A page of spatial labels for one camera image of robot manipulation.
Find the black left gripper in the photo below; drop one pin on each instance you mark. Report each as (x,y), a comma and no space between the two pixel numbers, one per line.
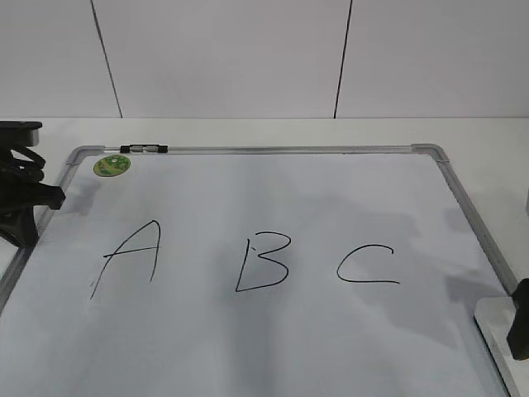
(21,190)

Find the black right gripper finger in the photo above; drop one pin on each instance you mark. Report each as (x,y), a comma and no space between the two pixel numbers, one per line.
(518,334)

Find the white board eraser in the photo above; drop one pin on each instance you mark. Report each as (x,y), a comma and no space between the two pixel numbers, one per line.
(494,317)

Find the green round magnet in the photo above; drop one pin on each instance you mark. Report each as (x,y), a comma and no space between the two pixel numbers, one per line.
(111,166)

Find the black silver hanging clip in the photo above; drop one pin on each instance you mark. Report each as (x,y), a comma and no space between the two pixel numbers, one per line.
(142,149)

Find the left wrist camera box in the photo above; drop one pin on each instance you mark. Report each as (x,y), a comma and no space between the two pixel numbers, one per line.
(19,133)

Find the white board with aluminium frame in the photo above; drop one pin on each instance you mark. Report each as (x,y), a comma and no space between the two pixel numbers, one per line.
(350,271)

